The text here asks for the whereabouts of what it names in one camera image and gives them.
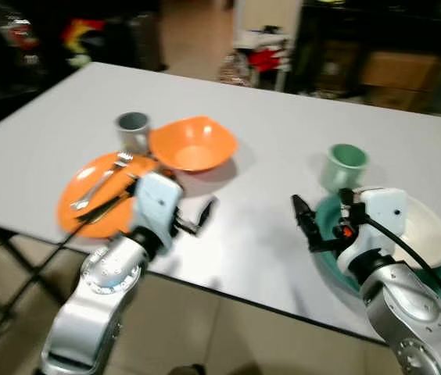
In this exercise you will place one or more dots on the red bag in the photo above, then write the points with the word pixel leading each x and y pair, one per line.
pixel 266 58

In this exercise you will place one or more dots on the orange plate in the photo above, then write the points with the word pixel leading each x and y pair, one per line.
pixel 87 207

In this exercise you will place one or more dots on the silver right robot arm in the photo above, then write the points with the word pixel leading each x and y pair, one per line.
pixel 412 316

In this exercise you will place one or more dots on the grey cup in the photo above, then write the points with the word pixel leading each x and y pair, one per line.
pixel 133 131

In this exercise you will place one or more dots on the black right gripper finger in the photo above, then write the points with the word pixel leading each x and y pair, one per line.
pixel 319 239
pixel 302 212

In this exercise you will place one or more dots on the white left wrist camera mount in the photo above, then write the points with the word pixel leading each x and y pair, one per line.
pixel 158 201

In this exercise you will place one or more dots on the silver fork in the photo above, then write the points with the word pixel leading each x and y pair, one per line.
pixel 99 183

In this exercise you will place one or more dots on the dark chair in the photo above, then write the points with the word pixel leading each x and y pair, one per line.
pixel 147 39

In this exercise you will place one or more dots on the orange bowl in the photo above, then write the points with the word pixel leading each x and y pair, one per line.
pixel 193 144

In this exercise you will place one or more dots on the green cup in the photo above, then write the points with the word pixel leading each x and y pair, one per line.
pixel 345 168

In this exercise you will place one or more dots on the black table leg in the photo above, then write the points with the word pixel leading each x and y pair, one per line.
pixel 25 262

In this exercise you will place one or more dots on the flat brown cardboard box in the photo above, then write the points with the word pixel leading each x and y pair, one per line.
pixel 396 98

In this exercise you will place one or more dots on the black shelf unit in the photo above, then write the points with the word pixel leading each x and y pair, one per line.
pixel 338 31

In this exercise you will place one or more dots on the teal plate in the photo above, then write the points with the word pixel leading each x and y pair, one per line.
pixel 438 275

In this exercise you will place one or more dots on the red and yellow toy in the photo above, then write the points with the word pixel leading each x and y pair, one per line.
pixel 82 35

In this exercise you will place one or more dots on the dark table knife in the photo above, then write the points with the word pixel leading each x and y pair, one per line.
pixel 109 206

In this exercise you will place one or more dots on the large brown cardboard box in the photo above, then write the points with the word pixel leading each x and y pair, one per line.
pixel 399 70

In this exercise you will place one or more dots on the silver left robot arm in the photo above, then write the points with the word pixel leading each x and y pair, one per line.
pixel 95 305

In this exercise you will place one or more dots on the white bowl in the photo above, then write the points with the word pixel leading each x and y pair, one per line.
pixel 425 233

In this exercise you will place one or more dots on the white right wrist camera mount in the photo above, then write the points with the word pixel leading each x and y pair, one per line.
pixel 378 219

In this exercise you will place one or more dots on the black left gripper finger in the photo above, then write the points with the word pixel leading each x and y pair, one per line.
pixel 200 226
pixel 209 208

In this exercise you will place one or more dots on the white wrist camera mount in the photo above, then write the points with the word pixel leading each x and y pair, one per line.
pixel 378 219
pixel 158 201

